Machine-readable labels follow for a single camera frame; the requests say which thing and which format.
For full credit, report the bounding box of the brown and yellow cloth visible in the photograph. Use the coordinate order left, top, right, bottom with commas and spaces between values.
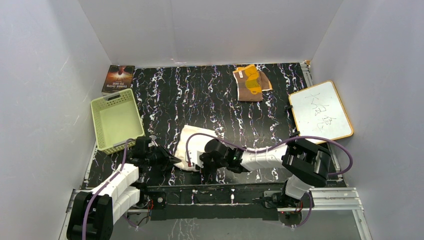
232, 64, 273, 102

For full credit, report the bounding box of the white terry towel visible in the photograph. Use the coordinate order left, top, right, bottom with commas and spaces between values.
174, 124, 217, 172

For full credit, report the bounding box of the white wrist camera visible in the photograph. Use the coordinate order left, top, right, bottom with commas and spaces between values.
186, 150, 204, 169
148, 135, 159, 147

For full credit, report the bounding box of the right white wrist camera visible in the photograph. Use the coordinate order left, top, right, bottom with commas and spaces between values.
186, 150, 204, 169

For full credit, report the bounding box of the light green plastic basket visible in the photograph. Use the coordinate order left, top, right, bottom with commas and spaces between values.
90, 88, 145, 155

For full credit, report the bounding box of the aluminium frame rail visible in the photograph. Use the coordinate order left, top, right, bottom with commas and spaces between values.
58, 188, 373, 240

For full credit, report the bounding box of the dark cover paperback book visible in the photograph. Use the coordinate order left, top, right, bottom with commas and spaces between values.
101, 65, 135, 96

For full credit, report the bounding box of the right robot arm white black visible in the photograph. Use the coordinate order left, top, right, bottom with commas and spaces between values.
188, 139, 331, 207

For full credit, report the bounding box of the whiteboard with wooden frame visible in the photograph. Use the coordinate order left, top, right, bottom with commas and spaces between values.
288, 80, 354, 141

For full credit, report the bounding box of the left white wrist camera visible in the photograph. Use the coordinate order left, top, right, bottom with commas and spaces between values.
148, 135, 159, 147

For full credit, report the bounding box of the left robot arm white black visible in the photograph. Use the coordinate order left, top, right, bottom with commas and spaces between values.
66, 136, 181, 240

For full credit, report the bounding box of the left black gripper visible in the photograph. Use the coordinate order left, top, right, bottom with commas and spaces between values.
145, 144, 181, 172

